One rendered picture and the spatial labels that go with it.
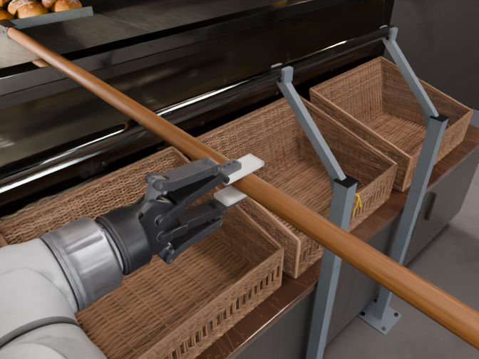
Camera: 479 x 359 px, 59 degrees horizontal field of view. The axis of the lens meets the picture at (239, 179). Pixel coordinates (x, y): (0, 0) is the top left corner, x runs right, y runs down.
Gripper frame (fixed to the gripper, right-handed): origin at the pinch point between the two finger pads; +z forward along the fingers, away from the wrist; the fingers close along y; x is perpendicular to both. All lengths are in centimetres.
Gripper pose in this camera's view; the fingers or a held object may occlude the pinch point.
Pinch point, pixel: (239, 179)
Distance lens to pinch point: 59.2
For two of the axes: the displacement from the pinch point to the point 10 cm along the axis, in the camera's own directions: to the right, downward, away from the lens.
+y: 0.0, 8.2, 5.8
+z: 7.4, -3.9, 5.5
